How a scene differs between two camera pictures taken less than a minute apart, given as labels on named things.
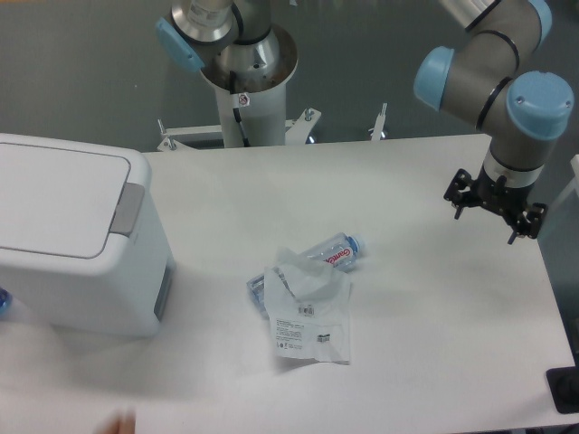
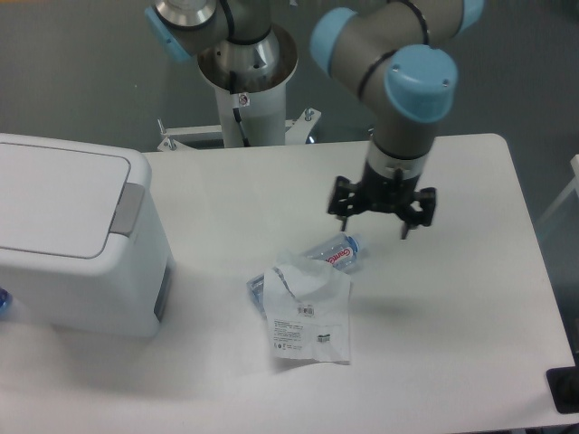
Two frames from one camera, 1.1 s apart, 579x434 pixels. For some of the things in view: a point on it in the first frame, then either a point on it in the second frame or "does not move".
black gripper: (510, 202) → (383, 192)
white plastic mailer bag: (309, 306) does not move
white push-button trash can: (81, 243) does not move
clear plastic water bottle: (337, 252) does not move
